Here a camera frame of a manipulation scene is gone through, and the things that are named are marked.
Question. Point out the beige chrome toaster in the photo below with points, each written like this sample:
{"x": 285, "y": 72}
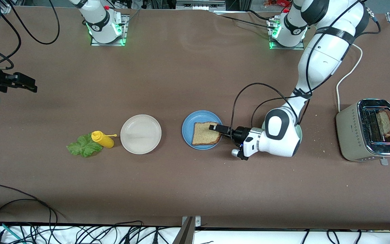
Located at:
{"x": 350, "y": 132}

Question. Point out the red object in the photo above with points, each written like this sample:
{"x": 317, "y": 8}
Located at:
{"x": 278, "y": 2}

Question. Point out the green lettuce leaf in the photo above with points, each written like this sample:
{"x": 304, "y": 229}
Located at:
{"x": 83, "y": 147}

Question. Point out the white round plate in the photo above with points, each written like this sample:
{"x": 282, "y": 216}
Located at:
{"x": 141, "y": 134}

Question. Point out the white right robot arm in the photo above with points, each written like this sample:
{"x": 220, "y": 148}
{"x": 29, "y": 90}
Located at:
{"x": 96, "y": 18}

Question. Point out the grey metal box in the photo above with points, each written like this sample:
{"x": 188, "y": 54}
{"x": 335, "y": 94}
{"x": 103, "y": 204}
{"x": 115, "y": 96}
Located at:
{"x": 201, "y": 5}

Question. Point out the pale green round plate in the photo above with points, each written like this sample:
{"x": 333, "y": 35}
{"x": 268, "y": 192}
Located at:
{"x": 300, "y": 134}

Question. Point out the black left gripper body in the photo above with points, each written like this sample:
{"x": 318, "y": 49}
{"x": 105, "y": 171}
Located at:
{"x": 239, "y": 133}

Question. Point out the blue round plate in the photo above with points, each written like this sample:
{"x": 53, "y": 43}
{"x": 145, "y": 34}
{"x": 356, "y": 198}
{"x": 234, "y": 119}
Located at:
{"x": 188, "y": 122}

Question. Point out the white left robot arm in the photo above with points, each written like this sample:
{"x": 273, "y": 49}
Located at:
{"x": 320, "y": 57}

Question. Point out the yellow squeeze bottle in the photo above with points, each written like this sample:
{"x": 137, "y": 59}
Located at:
{"x": 104, "y": 139}

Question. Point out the brown bread slice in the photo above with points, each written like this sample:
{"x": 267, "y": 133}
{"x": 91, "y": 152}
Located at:
{"x": 384, "y": 123}
{"x": 201, "y": 135}

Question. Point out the aluminium bracket post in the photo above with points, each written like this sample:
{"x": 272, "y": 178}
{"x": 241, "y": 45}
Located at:
{"x": 185, "y": 234}

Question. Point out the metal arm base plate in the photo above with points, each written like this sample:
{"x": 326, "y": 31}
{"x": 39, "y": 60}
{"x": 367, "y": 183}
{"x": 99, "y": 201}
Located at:
{"x": 126, "y": 34}
{"x": 273, "y": 23}

